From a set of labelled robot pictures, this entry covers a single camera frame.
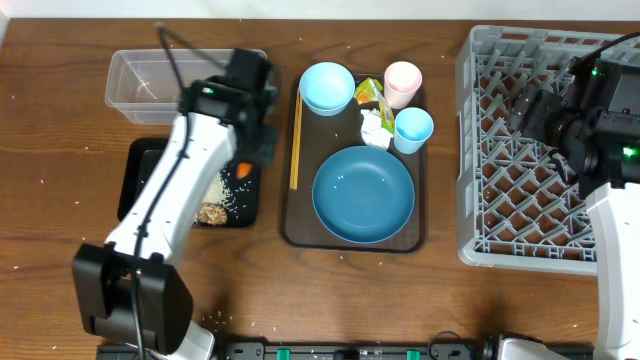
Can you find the white rice pile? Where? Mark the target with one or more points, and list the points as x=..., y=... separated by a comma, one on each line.
x=236, y=196

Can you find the black waste tray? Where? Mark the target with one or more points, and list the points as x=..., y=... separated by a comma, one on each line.
x=143, y=156

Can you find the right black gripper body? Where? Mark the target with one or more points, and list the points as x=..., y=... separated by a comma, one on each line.
x=547, y=122

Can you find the small light blue bowl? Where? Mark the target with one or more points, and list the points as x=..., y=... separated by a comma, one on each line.
x=327, y=88

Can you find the crumpled white napkin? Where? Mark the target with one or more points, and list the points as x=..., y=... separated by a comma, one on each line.
x=372, y=131

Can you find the large blue plate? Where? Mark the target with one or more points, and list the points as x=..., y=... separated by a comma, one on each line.
x=363, y=195

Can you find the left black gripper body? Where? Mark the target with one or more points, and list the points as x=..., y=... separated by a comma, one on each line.
x=265, y=145

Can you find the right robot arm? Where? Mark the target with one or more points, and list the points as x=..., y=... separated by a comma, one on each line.
x=594, y=126

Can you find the wooden chopstick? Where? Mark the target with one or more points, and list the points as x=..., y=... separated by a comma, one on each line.
x=298, y=135
x=294, y=140

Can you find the brown serving tray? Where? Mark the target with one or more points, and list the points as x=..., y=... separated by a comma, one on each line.
x=311, y=139

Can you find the clear plastic bin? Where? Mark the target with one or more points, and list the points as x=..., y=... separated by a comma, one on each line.
x=142, y=86

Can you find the light blue plastic cup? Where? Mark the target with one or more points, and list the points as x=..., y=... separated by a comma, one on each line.
x=413, y=127

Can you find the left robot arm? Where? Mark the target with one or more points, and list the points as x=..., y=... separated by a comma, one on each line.
x=129, y=288

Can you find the orange carrot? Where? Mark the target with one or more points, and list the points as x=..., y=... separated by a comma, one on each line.
x=243, y=170

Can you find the brown food scrap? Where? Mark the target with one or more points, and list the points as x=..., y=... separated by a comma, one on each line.
x=212, y=214

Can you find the pink plastic cup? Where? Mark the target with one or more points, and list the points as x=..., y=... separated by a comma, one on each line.
x=402, y=79

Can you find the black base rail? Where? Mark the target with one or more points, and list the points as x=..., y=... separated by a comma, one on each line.
x=260, y=351

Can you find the grey dishwasher rack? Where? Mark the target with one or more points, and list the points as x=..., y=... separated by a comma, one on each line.
x=517, y=201

